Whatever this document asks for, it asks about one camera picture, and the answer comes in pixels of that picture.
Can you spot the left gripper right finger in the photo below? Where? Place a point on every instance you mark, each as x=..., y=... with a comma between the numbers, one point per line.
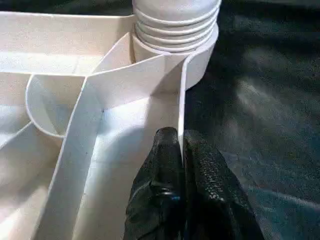
x=215, y=197

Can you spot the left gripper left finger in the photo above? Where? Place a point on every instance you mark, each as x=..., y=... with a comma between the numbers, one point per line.
x=160, y=190

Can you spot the white plastic table top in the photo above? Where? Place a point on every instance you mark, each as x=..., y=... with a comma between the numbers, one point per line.
x=87, y=112

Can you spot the white plastic table leg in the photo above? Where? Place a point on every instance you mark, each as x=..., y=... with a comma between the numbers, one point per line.
x=177, y=27

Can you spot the black work mat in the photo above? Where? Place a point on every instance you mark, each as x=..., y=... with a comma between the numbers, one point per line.
x=262, y=100

